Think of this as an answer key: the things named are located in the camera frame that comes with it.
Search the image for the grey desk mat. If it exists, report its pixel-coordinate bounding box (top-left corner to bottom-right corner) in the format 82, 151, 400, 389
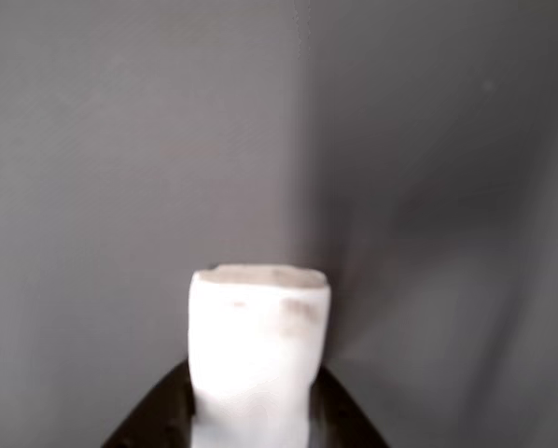
0, 0, 558, 448

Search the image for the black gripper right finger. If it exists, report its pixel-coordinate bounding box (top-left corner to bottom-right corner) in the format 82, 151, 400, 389
306, 366, 391, 448

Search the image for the white eraser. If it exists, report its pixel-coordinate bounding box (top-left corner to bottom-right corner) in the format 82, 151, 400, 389
188, 263, 331, 448

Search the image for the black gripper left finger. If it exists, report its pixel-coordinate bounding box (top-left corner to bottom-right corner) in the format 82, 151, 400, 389
100, 361, 199, 448

